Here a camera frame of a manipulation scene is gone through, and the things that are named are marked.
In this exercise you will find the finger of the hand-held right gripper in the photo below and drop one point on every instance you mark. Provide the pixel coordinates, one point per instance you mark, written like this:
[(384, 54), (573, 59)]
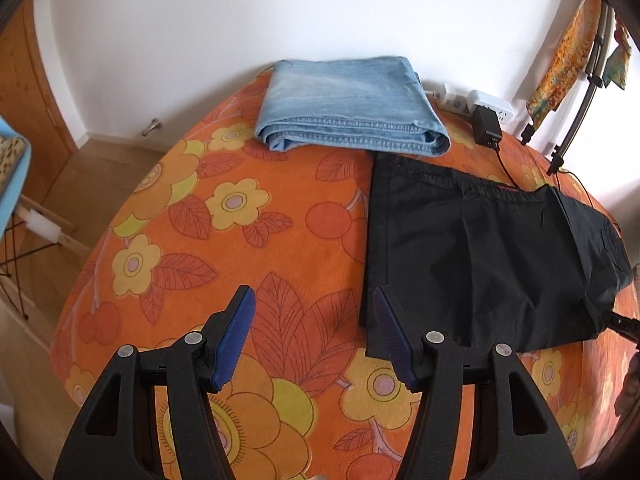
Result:
[(622, 326)]

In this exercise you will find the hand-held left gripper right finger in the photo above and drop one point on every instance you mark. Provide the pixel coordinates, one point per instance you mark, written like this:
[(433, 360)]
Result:
[(395, 340)]

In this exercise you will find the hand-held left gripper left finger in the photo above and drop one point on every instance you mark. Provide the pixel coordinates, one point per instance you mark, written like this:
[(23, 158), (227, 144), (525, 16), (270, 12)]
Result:
[(235, 340)]

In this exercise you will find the black pants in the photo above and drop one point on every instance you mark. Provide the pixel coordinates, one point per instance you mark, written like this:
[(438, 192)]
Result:
[(475, 260)]

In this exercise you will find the orange floral blanket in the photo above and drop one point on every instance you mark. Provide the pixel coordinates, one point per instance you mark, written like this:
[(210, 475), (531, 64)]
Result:
[(200, 260)]

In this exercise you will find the metal door stop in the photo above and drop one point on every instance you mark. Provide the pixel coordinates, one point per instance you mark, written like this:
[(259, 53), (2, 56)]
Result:
[(151, 126)]

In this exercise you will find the black power adapter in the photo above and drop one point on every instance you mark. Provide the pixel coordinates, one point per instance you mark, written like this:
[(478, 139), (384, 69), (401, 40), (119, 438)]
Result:
[(486, 127)]

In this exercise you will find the metal tube stand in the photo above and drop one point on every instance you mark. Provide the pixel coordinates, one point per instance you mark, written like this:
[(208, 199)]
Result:
[(582, 95)]

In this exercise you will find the folded light blue jeans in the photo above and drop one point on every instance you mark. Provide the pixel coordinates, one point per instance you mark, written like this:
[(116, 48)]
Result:
[(345, 100)]

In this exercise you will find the white extension socket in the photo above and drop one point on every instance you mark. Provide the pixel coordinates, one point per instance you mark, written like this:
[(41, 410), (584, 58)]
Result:
[(455, 99)]

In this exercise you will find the white power strip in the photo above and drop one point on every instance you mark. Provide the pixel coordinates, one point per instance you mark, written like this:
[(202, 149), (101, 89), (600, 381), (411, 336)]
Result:
[(492, 102)]

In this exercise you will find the blue chair with wooden legs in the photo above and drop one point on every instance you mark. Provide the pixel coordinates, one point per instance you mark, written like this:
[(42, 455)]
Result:
[(15, 200)]

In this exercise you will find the green patterned hanging cloth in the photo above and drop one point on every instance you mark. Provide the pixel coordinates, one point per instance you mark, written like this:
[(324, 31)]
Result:
[(616, 60)]

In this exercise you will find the orange patterned hanging cloth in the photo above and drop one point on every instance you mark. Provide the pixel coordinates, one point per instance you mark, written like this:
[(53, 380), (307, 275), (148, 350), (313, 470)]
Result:
[(565, 55)]

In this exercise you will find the yellow patterned cushion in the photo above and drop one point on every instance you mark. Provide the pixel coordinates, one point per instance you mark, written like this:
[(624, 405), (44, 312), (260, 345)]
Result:
[(10, 160)]

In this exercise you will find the wooden door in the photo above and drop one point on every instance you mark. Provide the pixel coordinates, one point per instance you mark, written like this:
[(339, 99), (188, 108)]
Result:
[(30, 100)]

